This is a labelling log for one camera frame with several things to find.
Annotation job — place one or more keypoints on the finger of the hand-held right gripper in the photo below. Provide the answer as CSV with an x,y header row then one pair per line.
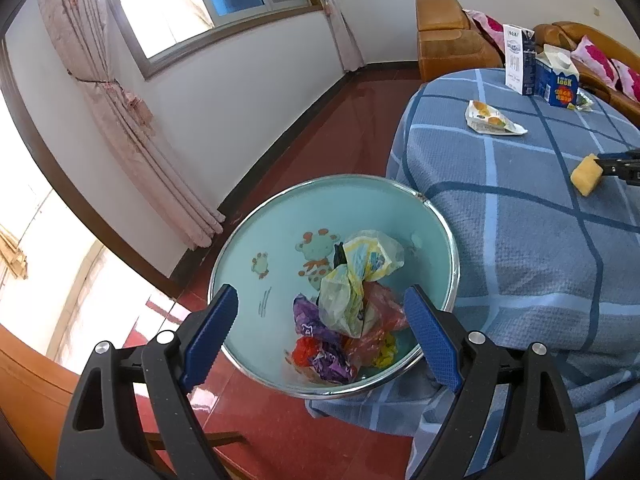
x,y
625,172
622,157

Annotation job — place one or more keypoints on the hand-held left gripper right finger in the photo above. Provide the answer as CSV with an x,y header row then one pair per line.
x,y
432,340

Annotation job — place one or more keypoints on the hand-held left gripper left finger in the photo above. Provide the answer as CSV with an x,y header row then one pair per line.
x,y
210,335

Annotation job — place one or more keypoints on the yellow sponge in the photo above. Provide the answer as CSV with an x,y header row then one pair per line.
x,y
587,175

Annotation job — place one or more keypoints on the pile of colourful snack wrappers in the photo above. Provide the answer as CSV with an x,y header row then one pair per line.
x,y
345,300

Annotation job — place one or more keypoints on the light blue frog-print basin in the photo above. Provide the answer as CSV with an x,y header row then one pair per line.
x,y
280,220

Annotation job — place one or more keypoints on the small clear snack packet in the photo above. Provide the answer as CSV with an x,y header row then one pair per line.
x,y
584,101

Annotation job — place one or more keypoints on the pink flowered pillow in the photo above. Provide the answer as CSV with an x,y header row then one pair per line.
x,y
487,27
595,60
627,80

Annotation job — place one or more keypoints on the blue white capped carton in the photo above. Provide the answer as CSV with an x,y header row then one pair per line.
x,y
555,82

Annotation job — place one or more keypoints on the blue plaid tablecloth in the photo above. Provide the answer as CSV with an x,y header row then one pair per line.
x,y
525,260

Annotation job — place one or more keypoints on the white orange-print snack wrapper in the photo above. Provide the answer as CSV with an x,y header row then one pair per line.
x,y
490,119

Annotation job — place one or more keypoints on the white tall carton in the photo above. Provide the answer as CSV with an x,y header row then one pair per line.
x,y
520,60

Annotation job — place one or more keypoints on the wooden cabinet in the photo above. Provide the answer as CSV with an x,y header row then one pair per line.
x,y
30,400

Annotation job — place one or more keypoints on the large bright window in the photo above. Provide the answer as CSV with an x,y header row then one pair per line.
x,y
45,220

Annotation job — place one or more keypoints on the orange leather armchair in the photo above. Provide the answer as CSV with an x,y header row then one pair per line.
x,y
450,45

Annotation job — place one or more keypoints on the yellow curtain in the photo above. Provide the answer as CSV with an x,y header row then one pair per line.
x,y
11,255

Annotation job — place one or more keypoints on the pink tied curtain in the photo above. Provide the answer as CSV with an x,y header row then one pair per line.
x,y
135,110

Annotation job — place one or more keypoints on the pink hanging curtain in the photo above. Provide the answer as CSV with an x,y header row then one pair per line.
x,y
335,15

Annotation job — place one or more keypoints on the small sliding window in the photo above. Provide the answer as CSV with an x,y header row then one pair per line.
x,y
200,0

